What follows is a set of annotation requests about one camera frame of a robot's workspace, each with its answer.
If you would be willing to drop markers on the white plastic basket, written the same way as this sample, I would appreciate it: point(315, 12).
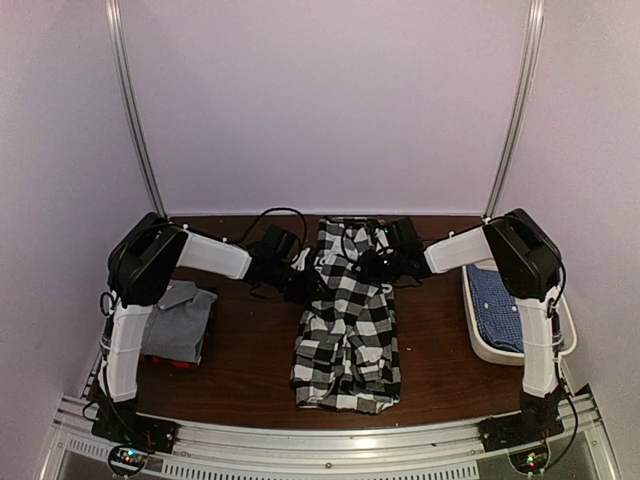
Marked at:
point(481, 349)

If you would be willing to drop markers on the right aluminium frame post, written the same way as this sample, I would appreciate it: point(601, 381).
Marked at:
point(529, 60)

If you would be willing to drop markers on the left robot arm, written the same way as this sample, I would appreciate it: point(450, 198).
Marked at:
point(140, 269)

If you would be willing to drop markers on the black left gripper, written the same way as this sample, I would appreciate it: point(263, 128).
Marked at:
point(308, 292)

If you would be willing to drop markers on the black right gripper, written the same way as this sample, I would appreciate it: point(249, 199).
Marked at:
point(369, 271)

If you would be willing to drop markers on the left aluminium frame post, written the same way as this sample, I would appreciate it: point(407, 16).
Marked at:
point(130, 104)

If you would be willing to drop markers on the black white checked shirt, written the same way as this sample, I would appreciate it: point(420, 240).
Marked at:
point(346, 355)

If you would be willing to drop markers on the blue checked shirt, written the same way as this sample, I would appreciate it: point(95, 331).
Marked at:
point(497, 316)

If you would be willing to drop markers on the folded grey shirt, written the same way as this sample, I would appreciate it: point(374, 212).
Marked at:
point(176, 327)

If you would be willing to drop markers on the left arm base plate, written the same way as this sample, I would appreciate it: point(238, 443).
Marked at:
point(120, 423)

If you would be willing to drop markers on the folded red plaid shirt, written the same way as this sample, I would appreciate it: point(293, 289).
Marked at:
point(153, 360)

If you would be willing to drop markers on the aluminium frame post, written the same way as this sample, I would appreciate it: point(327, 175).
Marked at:
point(529, 60)
point(130, 104)

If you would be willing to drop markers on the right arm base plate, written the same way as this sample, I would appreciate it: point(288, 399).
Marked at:
point(520, 430)

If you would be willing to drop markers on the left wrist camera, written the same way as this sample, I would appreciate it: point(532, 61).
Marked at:
point(304, 260)

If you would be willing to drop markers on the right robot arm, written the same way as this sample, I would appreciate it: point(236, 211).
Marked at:
point(531, 269)

